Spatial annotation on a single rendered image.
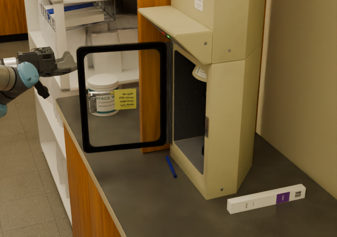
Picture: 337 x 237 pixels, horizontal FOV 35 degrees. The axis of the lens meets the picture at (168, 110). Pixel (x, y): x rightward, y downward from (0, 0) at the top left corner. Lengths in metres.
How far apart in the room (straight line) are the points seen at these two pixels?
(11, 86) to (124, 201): 0.52
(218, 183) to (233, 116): 0.24
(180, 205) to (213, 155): 0.20
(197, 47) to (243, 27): 0.15
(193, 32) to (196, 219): 0.58
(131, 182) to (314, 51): 0.76
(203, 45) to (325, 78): 0.49
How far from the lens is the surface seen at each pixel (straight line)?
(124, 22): 3.05
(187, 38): 1.52
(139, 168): 1.95
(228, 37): 1.57
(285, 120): 2.09
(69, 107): 2.45
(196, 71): 1.73
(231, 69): 1.61
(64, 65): 1.83
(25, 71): 1.64
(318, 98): 1.90
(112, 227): 1.95
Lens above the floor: 1.94
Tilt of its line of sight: 25 degrees down
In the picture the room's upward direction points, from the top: straight up
